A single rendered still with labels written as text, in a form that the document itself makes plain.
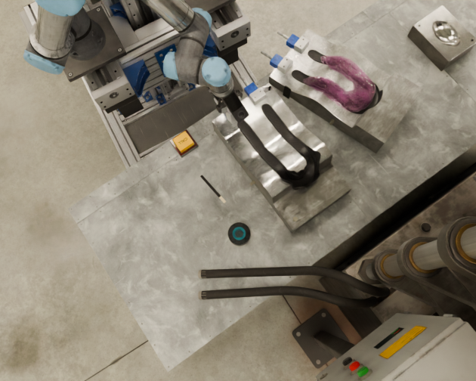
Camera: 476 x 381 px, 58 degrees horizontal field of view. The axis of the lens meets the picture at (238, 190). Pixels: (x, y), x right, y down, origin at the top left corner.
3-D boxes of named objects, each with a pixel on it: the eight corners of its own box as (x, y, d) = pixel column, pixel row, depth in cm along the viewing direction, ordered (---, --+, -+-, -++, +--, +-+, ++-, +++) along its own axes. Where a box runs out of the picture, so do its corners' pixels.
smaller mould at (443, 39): (406, 35, 172) (412, 25, 165) (435, 17, 174) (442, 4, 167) (440, 71, 167) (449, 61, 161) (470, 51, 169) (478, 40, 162)
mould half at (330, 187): (214, 130, 166) (210, 116, 153) (267, 94, 169) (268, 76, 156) (292, 233, 154) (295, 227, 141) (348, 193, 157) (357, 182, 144)
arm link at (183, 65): (175, 50, 130) (210, 57, 129) (165, 82, 127) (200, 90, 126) (170, 35, 122) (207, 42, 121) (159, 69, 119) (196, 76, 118)
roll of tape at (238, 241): (245, 249, 153) (244, 248, 150) (224, 240, 155) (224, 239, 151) (254, 229, 155) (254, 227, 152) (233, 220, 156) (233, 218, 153)
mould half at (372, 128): (268, 83, 170) (269, 68, 159) (306, 36, 174) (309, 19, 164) (375, 153, 160) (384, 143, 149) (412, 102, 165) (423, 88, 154)
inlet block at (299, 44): (273, 40, 171) (274, 32, 166) (281, 32, 172) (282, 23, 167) (300, 57, 169) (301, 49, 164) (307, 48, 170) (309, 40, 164)
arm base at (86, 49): (57, 35, 152) (44, 17, 143) (95, 16, 154) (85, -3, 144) (73, 67, 149) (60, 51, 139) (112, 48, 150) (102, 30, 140)
